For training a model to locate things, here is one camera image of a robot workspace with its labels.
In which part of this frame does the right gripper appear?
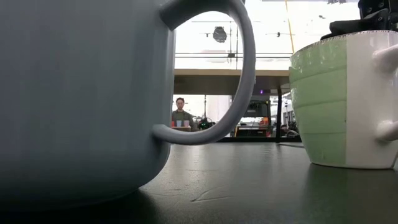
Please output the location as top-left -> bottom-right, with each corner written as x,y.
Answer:
320,0 -> 398,41

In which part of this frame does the green and white mug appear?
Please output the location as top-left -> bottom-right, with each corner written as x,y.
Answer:
288,30 -> 398,170

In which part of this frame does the grey ceramic mug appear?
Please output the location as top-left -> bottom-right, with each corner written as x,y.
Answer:
0,0 -> 257,213

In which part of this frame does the wooden shelf with black legs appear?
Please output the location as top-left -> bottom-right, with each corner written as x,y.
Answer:
173,68 -> 292,144

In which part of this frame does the black and orange machine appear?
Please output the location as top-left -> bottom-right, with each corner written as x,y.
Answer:
233,98 -> 272,138

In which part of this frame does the person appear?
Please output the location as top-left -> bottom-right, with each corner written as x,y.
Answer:
172,97 -> 197,132

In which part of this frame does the yellow hanging cable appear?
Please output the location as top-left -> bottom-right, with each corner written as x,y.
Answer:
285,0 -> 295,54

